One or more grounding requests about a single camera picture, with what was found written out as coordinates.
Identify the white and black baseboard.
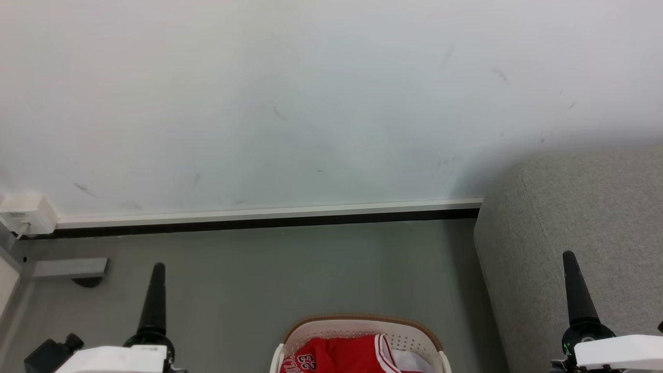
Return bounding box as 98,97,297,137
21,198,484,240

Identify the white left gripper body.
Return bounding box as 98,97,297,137
54,331,176,373

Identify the white cabinet panel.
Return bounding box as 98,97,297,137
0,254,21,318

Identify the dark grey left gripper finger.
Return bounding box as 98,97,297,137
136,263,168,337

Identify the grey fabric sofa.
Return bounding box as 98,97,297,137
473,147,663,373

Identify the white wall socket box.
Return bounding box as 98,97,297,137
0,192,59,237

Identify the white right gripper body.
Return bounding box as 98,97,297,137
561,320,663,373

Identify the white cloth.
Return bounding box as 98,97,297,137
391,348,436,373

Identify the grey metal frame foot bar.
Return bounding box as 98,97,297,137
32,257,108,280

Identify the red jersey with number 23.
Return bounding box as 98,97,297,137
280,334,402,373

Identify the white perforated laundry basket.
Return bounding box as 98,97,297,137
269,314,452,373

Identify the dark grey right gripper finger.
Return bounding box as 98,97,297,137
563,251,602,327

